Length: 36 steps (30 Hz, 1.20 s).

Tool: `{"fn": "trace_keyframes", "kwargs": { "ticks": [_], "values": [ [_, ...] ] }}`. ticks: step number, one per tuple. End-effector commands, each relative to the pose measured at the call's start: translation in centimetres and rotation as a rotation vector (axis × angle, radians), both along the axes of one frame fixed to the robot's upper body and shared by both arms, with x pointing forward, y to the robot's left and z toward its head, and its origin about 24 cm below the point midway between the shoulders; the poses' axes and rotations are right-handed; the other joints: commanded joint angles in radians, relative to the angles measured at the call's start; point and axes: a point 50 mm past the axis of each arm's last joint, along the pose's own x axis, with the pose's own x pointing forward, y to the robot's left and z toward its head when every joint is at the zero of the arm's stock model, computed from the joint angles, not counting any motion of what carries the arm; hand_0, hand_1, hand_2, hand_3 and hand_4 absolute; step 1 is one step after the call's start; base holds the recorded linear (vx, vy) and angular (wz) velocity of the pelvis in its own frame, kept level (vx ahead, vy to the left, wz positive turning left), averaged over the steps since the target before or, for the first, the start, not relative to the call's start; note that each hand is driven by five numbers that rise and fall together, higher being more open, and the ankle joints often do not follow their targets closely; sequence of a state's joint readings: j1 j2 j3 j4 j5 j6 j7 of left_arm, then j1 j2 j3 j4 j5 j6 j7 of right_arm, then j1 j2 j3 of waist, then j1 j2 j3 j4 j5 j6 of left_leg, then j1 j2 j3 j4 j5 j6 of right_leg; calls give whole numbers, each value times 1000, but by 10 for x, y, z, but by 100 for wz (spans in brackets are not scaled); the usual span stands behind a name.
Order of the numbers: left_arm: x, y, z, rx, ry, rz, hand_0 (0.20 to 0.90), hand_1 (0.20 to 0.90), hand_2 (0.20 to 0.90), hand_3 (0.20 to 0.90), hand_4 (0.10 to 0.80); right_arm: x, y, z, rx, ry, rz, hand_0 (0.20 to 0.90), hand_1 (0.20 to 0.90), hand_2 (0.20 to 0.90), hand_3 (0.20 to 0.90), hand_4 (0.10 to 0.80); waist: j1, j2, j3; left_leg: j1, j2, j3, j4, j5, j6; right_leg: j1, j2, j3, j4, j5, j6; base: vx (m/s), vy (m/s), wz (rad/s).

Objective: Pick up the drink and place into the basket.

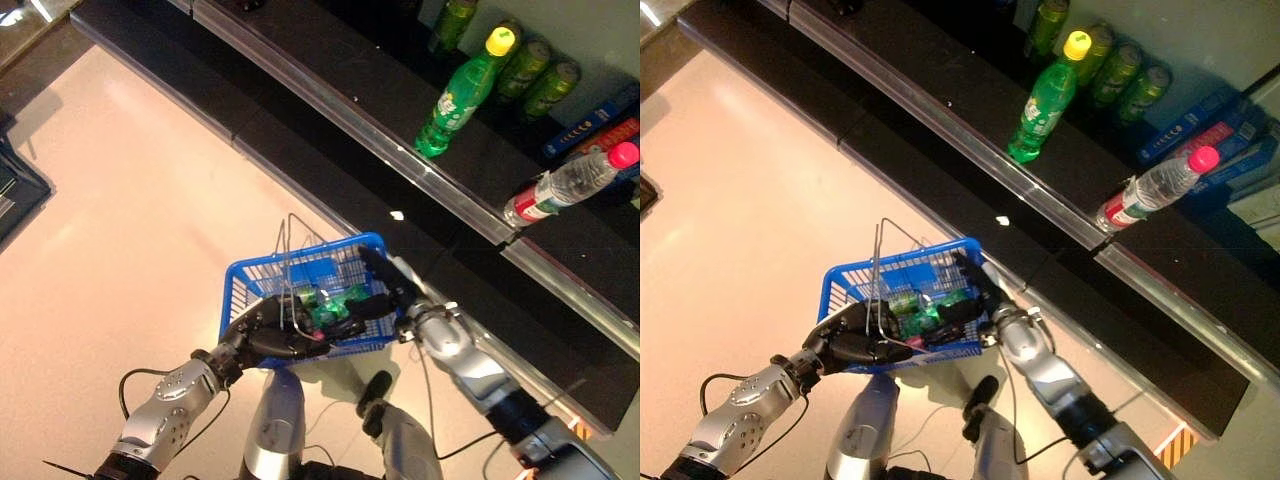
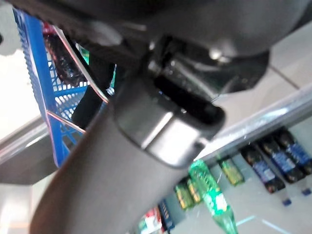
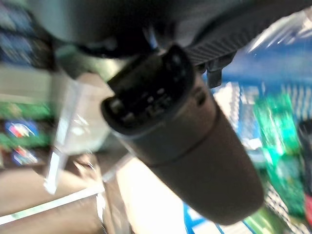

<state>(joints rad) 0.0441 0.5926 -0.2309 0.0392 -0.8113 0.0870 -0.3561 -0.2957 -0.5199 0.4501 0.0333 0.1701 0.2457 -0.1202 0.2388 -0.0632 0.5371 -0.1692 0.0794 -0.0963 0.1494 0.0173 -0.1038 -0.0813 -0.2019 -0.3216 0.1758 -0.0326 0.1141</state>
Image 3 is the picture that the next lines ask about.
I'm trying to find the green Sprite bottle yellow cap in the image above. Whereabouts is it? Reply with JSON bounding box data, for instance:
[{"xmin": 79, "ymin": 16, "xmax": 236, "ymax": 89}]
[{"xmin": 253, "ymin": 94, "xmax": 307, "ymax": 217}]

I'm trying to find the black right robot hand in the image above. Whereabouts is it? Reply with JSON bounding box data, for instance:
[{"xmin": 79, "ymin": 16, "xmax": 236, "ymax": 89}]
[{"xmin": 25, "ymin": 0, "xmax": 312, "ymax": 226}]

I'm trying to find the blue plastic shopping basket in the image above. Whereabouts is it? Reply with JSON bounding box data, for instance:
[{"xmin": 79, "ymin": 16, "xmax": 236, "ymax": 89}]
[{"xmin": 181, "ymin": 7, "xmax": 312, "ymax": 234}]

